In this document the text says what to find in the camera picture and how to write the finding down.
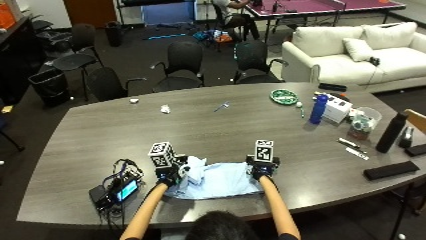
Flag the person's right hand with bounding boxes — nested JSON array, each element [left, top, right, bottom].
[[245, 155, 282, 182]]

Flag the black recording device with screen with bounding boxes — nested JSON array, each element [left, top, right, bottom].
[[87, 159, 145, 212]]

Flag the blue water bottle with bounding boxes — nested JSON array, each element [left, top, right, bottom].
[[308, 94, 330, 126]]

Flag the black trash bin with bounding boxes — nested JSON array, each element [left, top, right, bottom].
[[26, 67, 71, 108]]

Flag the black cables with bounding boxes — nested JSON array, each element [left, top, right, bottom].
[[94, 199, 130, 234]]

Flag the black remote control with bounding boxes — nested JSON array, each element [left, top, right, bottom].
[[316, 82, 348, 93]]

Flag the small metal clip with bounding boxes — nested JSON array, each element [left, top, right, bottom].
[[213, 101, 231, 113]]

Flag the black water bottle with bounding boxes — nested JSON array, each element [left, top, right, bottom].
[[374, 112, 410, 154]]

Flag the white sofa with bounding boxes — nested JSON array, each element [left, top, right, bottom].
[[280, 21, 426, 94]]

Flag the clear plastic container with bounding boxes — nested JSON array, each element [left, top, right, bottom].
[[346, 106, 383, 141]]

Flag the light blue cloth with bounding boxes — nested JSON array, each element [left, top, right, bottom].
[[170, 161, 265, 201]]

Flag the large white sofa cushion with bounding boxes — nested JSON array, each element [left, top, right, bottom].
[[359, 21, 419, 51]]

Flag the black marker pen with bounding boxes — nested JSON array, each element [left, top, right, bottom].
[[335, 137, 362, 150]]

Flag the white marker cube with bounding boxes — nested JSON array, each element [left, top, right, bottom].
[[146, 141, 178, 169], [253, 139, 275, 164]]

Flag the white sofa pillow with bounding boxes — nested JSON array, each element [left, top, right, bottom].
[[340, 37, 376, 63]]

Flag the white box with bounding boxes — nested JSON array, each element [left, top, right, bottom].
[[322, 94, 354, 124]]

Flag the person's left hand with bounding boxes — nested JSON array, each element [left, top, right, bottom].
[[154, 153, 191, 188]]

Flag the white flat stick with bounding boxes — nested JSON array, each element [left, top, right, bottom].
[[344, 146, 370, 162]]

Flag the white cloth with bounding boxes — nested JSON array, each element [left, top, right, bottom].
[[178, 155, 209, 186]]

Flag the green round plate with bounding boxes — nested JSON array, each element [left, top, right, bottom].
[[269, 88, 299, 106]]

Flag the black flat case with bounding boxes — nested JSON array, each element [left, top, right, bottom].
[[362, 160, 420, 182]]

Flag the wooden chair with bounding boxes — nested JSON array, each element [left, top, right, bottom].
[[402, 108, 426, 136]]

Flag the purple table-tennis table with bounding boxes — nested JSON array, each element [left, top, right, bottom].
[[243, 0, 407, 44]]

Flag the black office chair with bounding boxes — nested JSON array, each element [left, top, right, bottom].
[[83, 66, 149, 103], [149, 40, 206, 94], [230, 39, 290, 85], [52, 23, 103, 101]]

